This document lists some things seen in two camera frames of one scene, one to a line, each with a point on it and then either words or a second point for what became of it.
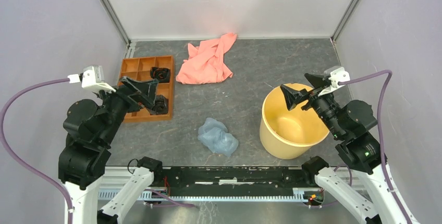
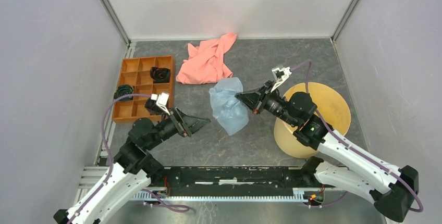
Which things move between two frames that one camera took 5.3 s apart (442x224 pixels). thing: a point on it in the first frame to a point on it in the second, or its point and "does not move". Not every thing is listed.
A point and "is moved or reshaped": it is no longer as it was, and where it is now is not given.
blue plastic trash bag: [215, 135] to [229, 112]
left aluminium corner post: [109, 8] does not move
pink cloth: [205, 65] does not move
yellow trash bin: [289, 134] is moved or reshaped
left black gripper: [145, 90] to [189, 124]
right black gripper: [292, 96] to [251, 99]
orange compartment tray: [138, 69] does not move
